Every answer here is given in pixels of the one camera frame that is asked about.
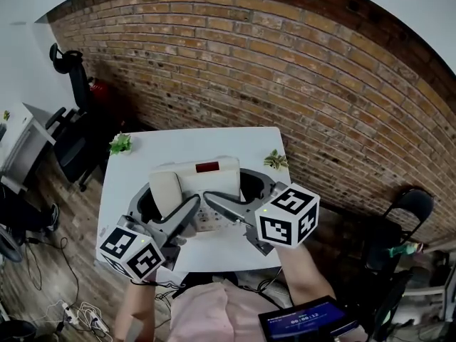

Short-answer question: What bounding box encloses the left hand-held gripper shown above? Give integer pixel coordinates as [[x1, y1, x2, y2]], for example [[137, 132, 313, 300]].
[[95, 185, 202, 283]]

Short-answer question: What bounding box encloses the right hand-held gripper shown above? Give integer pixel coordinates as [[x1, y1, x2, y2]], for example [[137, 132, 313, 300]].
[[202, 168, 321, 257]]

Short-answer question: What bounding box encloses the beige telephone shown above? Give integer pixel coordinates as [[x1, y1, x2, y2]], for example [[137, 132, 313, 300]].
[[148, 155, 242, 241]]

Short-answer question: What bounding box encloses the person's left forearm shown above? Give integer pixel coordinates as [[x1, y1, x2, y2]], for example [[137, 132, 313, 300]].
[[113, 279, 160, 342]]

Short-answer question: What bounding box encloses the person's right forearm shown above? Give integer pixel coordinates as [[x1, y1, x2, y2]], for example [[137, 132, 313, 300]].
[[276, 243, 338, 312]]

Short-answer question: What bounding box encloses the variegated potted plant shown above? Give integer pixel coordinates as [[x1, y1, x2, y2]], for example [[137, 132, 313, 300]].
[[263, 148, 289, 171]]

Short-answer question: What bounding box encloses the white table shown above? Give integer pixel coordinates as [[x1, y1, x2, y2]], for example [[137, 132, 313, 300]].
[[95, 126, 292, 274]]

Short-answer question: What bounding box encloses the green potted plant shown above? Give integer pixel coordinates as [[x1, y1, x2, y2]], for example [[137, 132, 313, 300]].
[[108, 131, 134, 157]]

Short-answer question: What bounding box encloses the person's pink shirt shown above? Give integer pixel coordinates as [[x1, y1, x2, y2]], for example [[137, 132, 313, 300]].
[[168, 279, 297, 342]]

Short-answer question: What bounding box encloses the white power strip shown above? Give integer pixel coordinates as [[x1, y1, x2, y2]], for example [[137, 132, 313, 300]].
[[61, 300, 110, 335]]

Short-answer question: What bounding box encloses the black wrist display device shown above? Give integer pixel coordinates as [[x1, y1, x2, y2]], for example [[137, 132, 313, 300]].
[[257, 294, 360, 342]]

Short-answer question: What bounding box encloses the red container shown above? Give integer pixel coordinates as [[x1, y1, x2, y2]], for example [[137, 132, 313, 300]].
[[88, 79, 110, 101]]

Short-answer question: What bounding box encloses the black mesh office chair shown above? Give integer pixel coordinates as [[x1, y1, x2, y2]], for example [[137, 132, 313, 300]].
[[362, 218, 415, 335]]

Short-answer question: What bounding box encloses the black high-back office chair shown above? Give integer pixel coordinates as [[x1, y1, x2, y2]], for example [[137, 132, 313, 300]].
[[48, 42, 108, 192]]

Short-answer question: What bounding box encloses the white side desk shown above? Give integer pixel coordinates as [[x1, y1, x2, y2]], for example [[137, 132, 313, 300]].
[[0, 101, 58, 192]]

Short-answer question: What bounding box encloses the green bottle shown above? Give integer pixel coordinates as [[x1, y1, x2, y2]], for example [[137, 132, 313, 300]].
[[388, 242, 425, 258]]

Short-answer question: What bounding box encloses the black folding chair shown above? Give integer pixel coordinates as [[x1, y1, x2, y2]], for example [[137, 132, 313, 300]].
[[382, 187, 435, 249]]

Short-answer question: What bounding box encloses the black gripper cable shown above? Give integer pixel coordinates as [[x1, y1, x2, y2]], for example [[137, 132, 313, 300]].
[[130, 278, 188, 301]]

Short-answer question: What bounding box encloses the black floor cable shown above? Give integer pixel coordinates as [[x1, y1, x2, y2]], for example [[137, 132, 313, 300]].
[[24, 236, 81, 309]]

